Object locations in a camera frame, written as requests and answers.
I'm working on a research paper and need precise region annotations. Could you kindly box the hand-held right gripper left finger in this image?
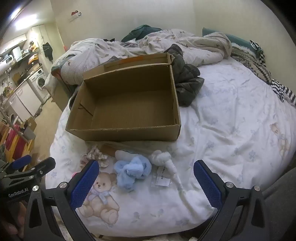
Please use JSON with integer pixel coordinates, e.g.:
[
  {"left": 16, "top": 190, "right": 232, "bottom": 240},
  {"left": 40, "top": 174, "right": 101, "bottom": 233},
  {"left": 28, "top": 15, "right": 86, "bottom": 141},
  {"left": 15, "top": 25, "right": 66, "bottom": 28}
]
[{"left": 23, "top": 159, "right": 100, "bottom": 241}]

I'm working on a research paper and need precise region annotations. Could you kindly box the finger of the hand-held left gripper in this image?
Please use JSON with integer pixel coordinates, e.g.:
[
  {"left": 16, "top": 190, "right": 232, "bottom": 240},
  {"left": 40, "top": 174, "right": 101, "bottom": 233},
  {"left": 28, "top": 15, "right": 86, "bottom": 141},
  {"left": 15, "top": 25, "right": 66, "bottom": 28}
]
[
  {"left": 11, "top": 154, "right": 32, "bottom": 171},
  {"left": 29, "top": 157, "right": 56, "bottom": 184}
]

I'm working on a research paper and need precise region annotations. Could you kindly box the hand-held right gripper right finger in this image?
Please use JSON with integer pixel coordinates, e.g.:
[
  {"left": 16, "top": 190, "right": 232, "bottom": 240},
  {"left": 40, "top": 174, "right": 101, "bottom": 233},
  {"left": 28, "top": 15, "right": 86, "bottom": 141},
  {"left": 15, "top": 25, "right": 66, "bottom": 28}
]
[{"left": 193, "top": 160, "right": 275, "bottom": 241}]

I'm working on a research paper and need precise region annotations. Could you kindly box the beige lace scrunchie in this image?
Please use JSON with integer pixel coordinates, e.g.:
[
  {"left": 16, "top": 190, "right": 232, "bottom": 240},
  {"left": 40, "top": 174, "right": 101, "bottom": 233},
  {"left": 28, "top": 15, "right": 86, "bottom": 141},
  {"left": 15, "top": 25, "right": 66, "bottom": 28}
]
[{"left": 80, "top": 146, "right": 109, "bottom": 168}]

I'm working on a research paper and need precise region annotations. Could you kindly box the light blue fluffy sock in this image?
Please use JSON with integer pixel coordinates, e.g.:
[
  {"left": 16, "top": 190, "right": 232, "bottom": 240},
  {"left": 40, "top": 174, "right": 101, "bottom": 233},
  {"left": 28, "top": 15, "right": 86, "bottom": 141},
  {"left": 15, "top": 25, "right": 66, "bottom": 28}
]
[{"left": 114, "top": 155, "right": 152, "bottom": 192}]

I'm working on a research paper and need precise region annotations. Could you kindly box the brown cardboard box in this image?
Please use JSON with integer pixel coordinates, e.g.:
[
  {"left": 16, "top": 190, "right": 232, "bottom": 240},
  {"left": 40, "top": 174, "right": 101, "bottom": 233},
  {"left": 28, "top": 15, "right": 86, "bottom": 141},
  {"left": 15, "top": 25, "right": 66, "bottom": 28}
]
[{"left": 65, "top": 52, "right": 181, "bottom": 142}]

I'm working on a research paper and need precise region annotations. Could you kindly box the person's left hand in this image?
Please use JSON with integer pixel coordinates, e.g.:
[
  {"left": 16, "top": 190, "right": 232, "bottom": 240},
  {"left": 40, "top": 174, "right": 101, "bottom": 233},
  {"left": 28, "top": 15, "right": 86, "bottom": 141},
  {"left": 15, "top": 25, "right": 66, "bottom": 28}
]
[{"left": 7, "top": 201, "right": 27, "bottom": 240}]

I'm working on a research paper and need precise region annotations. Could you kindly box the grey bin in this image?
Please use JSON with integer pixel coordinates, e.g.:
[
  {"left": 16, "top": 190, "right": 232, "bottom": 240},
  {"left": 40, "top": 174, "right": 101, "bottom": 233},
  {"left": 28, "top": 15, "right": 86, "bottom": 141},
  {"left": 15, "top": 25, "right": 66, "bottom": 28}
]
[{"left": 23, "top": 126, "right": 36, "bottom": 141}]

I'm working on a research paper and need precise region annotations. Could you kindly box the small cardboard box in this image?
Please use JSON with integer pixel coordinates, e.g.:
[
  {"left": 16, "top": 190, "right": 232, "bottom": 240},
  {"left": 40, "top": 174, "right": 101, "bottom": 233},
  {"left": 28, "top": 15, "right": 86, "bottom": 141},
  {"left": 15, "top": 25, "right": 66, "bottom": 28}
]
[{"left": 24, "top": 116, "right": 37, "bottom": 131}]

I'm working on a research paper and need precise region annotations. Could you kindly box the clear plastic packet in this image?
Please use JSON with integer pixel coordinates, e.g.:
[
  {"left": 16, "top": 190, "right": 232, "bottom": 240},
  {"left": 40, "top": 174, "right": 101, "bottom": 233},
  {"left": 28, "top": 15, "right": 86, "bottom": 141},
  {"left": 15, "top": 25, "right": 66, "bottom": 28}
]
[{"left": 151, "top": 166, "right": 173, "bottom": 187}]

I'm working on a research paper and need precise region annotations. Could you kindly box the white cabinet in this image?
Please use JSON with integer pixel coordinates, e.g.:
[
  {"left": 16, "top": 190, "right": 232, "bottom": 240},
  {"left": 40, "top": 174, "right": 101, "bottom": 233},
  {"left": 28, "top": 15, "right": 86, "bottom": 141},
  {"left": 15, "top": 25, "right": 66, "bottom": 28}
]
[{"left": 8, "top": 81, "right": 43, "bottom": 119}]

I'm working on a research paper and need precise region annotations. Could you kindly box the brown bedside cabinet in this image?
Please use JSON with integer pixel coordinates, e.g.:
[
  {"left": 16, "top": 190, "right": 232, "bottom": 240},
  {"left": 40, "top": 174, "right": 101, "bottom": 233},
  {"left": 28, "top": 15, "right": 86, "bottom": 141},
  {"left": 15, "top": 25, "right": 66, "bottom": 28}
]
[{"left": 51, "top": 76, "right": 73, "bottom": 112}]

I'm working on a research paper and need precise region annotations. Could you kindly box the grey fabric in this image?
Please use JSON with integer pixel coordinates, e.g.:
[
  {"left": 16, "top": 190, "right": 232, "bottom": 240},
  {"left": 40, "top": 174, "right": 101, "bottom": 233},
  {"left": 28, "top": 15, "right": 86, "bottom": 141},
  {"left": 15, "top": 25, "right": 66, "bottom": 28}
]
[{"left": 261, "top": 167, "right": 296, "bottom": 241}]

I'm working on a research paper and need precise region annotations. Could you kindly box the white washing machine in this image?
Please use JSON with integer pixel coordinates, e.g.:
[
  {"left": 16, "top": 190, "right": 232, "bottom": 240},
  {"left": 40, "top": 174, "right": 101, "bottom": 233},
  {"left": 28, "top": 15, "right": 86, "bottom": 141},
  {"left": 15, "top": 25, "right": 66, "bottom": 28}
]
[{"left": 27, "top": 67, "right": 51, "bottom": 104}]

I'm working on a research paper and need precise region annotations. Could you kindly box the black hanging garment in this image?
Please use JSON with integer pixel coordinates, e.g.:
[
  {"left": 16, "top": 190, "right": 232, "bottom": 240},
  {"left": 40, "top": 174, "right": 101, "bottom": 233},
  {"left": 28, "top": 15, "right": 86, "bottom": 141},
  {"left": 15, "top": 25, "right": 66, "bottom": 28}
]
[{"left": 43, "top": 42, "right": 54, "bottom": 61}]

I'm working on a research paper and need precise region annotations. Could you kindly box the black white striped cloth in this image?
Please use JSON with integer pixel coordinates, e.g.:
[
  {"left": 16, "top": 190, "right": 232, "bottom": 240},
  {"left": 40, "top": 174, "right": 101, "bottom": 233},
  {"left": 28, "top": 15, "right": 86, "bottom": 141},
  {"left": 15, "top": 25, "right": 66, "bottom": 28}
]
[{"left": 271, "top": 79, "right": 296, "bottom": 104}]

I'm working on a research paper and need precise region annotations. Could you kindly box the waffle quilt with bear print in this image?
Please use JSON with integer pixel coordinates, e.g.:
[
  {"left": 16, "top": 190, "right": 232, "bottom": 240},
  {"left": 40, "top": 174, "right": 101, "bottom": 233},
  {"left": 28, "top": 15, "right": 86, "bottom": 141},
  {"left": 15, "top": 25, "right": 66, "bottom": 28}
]
[{"left": 51, "top": 29, "right": 232, "bottom": 85}]

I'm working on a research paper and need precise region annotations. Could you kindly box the patterned knitted blanket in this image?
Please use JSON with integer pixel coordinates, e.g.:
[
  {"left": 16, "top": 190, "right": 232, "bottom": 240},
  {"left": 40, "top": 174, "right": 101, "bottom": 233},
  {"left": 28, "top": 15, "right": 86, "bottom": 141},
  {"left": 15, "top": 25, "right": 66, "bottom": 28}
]
[{"left": 231, "top": 44, "right": 274, "bottom": 84}]

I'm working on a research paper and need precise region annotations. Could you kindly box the black white checkered cloth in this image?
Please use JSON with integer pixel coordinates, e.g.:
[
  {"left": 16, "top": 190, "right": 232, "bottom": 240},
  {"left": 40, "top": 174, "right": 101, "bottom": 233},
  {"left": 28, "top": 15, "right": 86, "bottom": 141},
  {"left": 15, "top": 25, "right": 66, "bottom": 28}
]
[{"left": 249, "top": 40, "right": 266, "bottom": 67}]

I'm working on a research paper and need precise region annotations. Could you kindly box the green pillow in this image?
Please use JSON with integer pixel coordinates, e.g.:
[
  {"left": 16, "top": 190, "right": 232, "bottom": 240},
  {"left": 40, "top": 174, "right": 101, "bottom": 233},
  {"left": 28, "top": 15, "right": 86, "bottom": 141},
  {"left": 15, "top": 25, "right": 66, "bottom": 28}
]
[{"left": 202, "top": 27, "right": 257, "bottom": 54}]

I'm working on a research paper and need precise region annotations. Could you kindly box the dark green cloth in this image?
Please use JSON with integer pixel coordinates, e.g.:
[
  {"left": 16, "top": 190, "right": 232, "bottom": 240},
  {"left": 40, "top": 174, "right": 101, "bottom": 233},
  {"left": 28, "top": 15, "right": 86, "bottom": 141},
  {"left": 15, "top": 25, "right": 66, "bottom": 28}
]
[{"left": 121, "top": 24, "right": 163, "bottom": 42}]

